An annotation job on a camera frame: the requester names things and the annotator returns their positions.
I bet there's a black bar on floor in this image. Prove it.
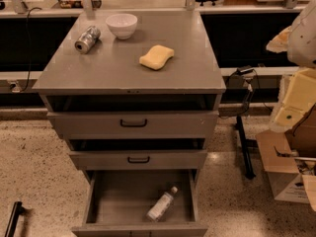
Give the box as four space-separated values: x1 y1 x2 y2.
4 201 25 237

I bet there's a grey middle drawer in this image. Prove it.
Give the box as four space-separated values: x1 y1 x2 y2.
69 150 207 170

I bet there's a silver metal can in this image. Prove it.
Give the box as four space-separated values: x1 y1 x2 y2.
75 26 101 54

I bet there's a black stand pole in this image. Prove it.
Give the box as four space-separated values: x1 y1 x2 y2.
236 116 256 180

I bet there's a clear plastic bottle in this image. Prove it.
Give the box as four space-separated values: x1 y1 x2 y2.
146 187 179 221

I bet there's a white ceramic bowl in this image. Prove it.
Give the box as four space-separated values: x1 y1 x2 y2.
106 13 138 40

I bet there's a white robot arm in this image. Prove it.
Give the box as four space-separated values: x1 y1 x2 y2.
266 0 316 68

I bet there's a grey top drawer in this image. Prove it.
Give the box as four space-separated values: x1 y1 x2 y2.
47 111 217 139

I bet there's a yellow sponge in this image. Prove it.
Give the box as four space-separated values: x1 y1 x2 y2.
139 44 175 70

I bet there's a black cable on left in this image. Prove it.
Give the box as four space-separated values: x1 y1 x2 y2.
19 6 43 93

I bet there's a grey drawer cabinet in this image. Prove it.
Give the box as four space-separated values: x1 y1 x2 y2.
32 8 227 237

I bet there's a black power adapter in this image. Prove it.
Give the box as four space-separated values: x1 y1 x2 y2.
237 66 254 75

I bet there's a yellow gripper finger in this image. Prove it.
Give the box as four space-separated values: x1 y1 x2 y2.
266 27 291 53

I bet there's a grey drawer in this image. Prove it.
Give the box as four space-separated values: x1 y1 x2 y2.
72 170 207 237
47 111 217 139
69 150 207 170

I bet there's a brown cardboard box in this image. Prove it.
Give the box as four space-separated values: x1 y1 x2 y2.
256 109 316 210

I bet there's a grey bottom drawer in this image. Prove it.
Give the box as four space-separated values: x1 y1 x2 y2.
72 170 207 237

